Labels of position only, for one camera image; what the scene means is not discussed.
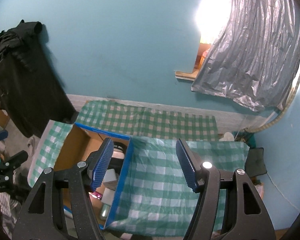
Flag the pink gold lighter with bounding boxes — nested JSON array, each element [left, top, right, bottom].
[[89, 191, 103, 200]]

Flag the blue-rimmed cardboard box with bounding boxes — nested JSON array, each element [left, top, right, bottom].
[[54, 122, 133, 229]]

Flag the white square box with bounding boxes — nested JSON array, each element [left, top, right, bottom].
[[101, 188, 115, 206]]

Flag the black power adapter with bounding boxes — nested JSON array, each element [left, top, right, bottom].
[[108, 158, 123, 171]]

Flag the white octagonal case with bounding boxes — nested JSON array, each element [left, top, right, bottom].
[[103, 169, 119, 186]]

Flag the white oval case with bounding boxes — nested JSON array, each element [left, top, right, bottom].
[[111, 151, 125, 159]]

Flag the white charger cube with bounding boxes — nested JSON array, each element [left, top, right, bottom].
[[105, 180, 118, 191]]

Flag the teal metal cylinder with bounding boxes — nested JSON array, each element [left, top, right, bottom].
[[99, 203, 111, 221]]

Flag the striped cloth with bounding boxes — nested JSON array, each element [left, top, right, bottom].
[[0, 192, 22, 238]]

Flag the white sandals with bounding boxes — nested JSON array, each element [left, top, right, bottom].
[[27, 137, 36, 157]]

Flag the green checkered tablecloth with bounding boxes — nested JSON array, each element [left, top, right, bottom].
[[27, 100, 251, 237]]

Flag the wooden window ledge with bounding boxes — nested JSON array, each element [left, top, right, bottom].
[[175, 69, 199, 81]]

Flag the black hanging garment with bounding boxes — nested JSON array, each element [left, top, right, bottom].
[[0, 21, 77, 138]]

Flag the orange boxes on ledge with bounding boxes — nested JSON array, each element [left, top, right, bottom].
[[198, 49, 209, 69]]

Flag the silver foil curtain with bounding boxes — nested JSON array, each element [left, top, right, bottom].
[[191, 0, 300, 112]]

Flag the braided rope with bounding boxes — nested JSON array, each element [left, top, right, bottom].
[[247, 47, 300, 133]]

